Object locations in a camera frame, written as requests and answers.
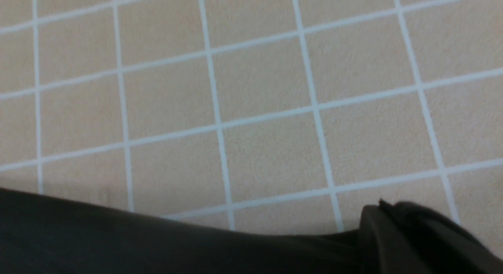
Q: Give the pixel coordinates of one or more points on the dark gray long-sleeved shirt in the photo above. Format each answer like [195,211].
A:
[46,235]

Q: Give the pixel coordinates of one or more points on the beige checkered tablecloth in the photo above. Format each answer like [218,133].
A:
[261,116]

